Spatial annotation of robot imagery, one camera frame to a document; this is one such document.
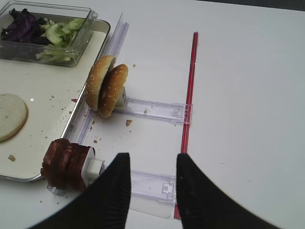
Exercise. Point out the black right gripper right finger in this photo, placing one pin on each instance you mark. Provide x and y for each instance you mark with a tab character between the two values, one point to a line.
202	205

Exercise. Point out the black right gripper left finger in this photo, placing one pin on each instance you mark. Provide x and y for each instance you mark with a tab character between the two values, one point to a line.
104	205

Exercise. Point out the white pusher block at patties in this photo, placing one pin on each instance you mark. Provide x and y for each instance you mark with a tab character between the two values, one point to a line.
92	167

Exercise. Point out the stack of meat patties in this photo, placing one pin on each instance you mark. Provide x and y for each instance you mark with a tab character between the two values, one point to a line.
63	164

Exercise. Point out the green lettuce in container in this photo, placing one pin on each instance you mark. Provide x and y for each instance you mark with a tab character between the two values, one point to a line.
61	35

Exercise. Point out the right clear acrylic divider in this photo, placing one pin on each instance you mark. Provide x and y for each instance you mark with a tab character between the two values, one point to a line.
80	121

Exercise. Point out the right red strip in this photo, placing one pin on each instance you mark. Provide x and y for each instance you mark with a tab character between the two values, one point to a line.
189	97

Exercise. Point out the white pusher block at buns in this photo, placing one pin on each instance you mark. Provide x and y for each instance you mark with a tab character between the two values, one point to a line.
122	100

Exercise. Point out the front sesame bun top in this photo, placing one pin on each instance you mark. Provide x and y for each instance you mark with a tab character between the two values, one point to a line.
95	79

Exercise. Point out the sesame bun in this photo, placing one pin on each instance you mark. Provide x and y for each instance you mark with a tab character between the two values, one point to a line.
95	79
111	89

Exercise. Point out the rear sesame bun top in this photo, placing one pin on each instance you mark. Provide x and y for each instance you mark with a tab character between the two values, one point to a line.
111	89

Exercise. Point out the white metal tray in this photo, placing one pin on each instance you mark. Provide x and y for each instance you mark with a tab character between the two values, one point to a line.
51	94

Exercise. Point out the bottom bun slice on tray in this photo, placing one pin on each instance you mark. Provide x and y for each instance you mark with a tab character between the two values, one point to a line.
13	115

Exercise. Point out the clear plastic salad container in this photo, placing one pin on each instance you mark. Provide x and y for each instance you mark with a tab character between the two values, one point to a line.
58	13

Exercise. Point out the right lower clear rail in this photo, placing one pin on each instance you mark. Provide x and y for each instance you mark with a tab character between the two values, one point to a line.
152	186

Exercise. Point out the clear rail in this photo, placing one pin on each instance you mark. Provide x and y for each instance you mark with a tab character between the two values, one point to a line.
152	186
175	113

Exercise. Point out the right upper clear rail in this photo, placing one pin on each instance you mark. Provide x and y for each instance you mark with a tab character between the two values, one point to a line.
175	113

